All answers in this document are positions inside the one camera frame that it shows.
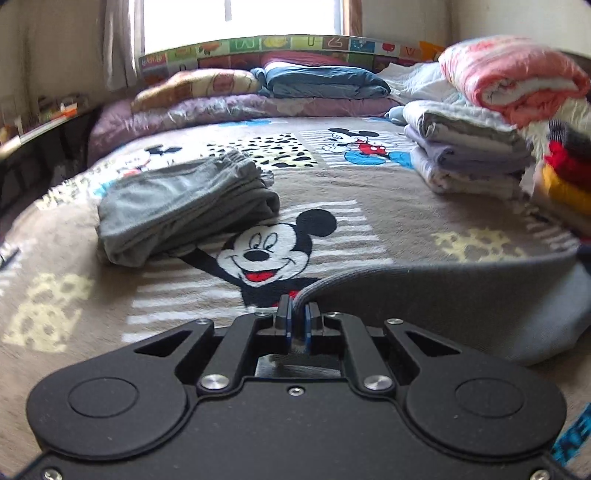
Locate folded dark striped garment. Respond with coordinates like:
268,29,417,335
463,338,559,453
546,119,591,160

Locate grey garment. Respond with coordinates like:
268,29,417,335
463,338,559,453
292,247,591,367

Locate purple quilt in plastic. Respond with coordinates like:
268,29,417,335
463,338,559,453
88,93,402,164

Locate cartoon print pillow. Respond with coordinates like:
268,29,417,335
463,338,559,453
131,68,263,113

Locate colourful alphabet headboard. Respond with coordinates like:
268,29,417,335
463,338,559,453
139,34,446,86

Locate folded red garment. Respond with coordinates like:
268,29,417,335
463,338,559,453
544,141,591,188

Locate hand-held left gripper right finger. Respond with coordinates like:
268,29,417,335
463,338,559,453
304,301,459,394

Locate dark side desk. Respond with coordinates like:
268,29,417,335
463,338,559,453
0,95,100,222

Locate pink striped blanket in plastic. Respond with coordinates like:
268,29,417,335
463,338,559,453
438,37,591,129

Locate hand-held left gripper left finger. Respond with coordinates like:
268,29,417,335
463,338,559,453
133,295,293,396

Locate white quilted bedding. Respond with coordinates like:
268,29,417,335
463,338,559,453
378,62,467,109

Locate folded yellow garment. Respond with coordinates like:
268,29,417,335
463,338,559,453
533,164,591,220

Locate cartoon mouse printed blanket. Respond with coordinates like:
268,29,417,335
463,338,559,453
0,115,591,468

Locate light curtain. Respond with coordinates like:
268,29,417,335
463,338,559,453
102,0,146,92

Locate folded blue blanket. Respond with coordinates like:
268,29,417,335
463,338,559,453
250,61,392,99

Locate window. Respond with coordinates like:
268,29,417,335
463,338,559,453
139,0,352,56

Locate folded grey pants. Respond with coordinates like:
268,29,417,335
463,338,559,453
96,150,281,267

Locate folded white grey cloth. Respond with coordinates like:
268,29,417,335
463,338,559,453
403,100,532,155

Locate folded lavender cloth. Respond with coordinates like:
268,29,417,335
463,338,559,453
405,126,536,176

